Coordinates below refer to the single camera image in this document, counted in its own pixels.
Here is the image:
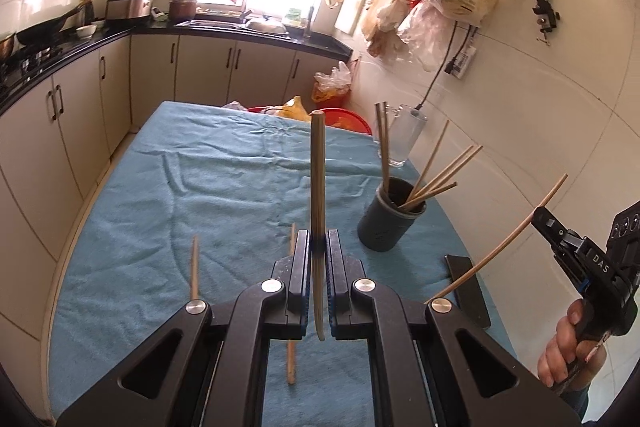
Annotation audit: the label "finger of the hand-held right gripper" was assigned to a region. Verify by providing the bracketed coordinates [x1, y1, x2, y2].
[531, 206, 585, 258]
[552, 249, 589, 296]

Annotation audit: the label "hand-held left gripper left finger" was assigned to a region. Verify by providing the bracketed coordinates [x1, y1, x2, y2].
[56, 229, 313, 427]

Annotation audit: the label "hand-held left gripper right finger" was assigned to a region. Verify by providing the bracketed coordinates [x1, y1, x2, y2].
[325, 229, 583, 427]

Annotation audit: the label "curved wooden chopstick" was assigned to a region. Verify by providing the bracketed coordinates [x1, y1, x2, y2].
[425, 173, 569, 304]

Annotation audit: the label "dark perforated utensil holder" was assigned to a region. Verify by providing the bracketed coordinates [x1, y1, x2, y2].
[357, 177, 428, 253]

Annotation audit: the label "person's right hand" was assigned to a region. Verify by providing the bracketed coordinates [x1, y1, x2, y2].
[538, 299, 608, 389]

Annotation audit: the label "black smartphone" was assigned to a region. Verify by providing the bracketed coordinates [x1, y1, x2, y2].
[444, 254, 492, 330]

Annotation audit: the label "blue towel cloth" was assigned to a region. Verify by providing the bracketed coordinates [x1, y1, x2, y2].
[47, 101, 518, 427]

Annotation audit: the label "red plastic basin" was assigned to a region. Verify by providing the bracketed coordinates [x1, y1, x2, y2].
[247, 106, 373, 135]

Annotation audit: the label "yellow plastic bag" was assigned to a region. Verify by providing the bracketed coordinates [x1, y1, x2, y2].
[262, 96, 312, 122]

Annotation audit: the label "clear glass mug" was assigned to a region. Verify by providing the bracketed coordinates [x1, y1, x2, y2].
[377, 103, 429, 168]

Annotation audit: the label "clear and orange plastic bag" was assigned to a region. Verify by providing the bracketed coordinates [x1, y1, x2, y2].
[312, 61, 353, 104]

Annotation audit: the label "white power strip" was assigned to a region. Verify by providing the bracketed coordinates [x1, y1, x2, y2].
[445, 44, 476, 80]

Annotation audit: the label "black kitchen countertop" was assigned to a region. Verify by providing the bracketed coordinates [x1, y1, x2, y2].
[0, 19, 353, 118]

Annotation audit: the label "beige lower cabinets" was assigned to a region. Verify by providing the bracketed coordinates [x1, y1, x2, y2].
[0, 34, 351, 333]

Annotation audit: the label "steel sink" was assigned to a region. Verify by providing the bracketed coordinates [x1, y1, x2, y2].
[177, 18, 291, 38]

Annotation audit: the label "white cutting board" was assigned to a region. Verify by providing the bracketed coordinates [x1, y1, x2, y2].
[334, 0, 370, 35]

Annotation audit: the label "brown clay pot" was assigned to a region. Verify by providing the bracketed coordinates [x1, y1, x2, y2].
[169, 0, 199, 22]

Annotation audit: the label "silver kitchen appliance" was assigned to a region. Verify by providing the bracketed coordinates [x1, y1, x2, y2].
[106, 0, 156, 22]

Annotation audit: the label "gas stove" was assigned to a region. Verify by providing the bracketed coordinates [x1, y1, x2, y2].
[0, 47, 63, 88]

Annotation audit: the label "black wok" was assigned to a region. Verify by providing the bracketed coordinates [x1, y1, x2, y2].
[15, 2, 93, 45]

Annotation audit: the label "black power cable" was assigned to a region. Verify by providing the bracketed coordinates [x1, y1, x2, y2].
[415, 27, 458, 110]

